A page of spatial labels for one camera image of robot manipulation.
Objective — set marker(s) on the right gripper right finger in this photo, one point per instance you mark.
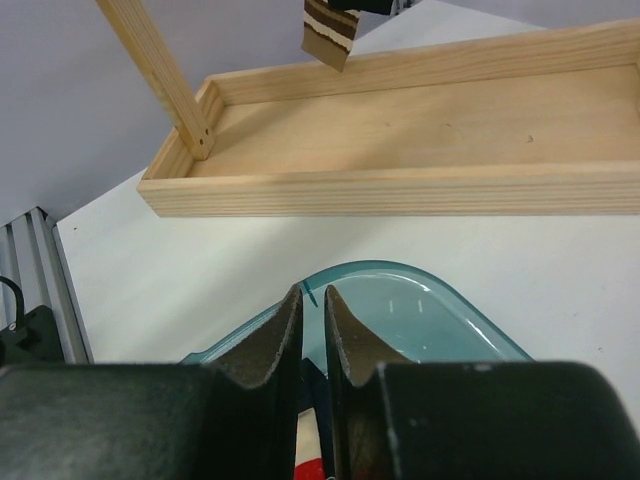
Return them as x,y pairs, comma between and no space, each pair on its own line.
396,419

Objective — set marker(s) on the aluminium mounting rail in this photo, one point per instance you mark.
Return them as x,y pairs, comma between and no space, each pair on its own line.
32,256

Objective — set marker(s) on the teal plastic basin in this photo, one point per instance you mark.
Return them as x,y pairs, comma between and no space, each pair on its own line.
415,312

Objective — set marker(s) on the navy sock red white cuff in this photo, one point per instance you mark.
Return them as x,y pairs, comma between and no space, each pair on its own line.
314,457

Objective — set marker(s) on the wooden hanging rack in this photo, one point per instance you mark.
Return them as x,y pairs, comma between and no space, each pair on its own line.
540,123

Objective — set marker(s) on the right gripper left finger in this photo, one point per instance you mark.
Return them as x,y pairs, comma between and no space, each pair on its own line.
234,418

